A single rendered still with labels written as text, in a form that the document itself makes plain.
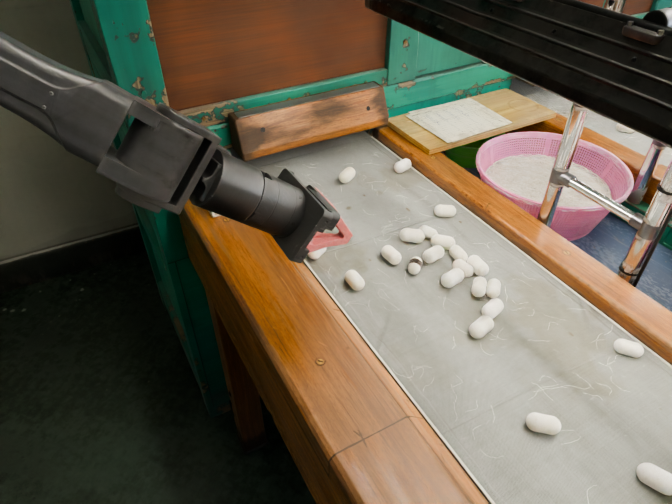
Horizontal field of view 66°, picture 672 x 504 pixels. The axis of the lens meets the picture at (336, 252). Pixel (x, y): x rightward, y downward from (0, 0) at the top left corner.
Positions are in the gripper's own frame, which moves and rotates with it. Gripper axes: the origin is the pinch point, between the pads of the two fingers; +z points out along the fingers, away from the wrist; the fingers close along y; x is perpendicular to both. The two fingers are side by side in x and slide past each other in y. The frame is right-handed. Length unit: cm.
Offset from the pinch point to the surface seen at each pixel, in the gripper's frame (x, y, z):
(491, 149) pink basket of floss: -21, 22, 41
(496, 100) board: -31, 35, 49
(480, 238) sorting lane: -7.6, 2.8, 27.5
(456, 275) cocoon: -2.4, -3.8, 18.4
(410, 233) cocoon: -2.4, 7.0, 18.1
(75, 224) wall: 73, 125, 14
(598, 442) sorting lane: 0.5, -29.9, 18.6
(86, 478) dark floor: 97, 42, 17
